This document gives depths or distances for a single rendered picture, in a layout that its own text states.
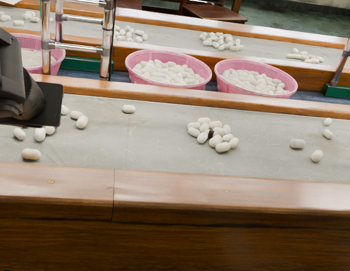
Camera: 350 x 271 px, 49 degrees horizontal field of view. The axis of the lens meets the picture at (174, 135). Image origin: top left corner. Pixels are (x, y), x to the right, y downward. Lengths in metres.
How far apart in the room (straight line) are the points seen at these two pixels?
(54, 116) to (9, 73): 0.18
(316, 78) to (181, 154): 0.80
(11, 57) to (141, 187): 0.35
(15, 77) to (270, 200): 0.50
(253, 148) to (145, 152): 0.26
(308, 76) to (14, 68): 1.20
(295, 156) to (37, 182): 0.57
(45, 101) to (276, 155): 0.54
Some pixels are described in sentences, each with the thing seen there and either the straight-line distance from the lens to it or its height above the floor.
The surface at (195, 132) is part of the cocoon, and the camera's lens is 0.89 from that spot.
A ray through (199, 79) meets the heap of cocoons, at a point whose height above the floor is 0.74.
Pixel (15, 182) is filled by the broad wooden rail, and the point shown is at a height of 0.76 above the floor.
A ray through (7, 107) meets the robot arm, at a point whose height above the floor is 1.00.
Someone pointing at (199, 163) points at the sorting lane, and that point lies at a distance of 0.82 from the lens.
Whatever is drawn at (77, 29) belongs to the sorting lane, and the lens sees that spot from 1.50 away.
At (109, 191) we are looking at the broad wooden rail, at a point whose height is 0.76.
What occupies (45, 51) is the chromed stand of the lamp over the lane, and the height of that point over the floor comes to 0.82.
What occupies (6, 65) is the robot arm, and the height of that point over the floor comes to 1.04.
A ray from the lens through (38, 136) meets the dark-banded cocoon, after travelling 0.82.
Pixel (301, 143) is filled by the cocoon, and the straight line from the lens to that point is 0.97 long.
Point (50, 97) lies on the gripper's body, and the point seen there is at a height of 0.93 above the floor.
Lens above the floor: 1.21
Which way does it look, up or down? 32 degrees down
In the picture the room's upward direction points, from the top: 11 degrees clockwise
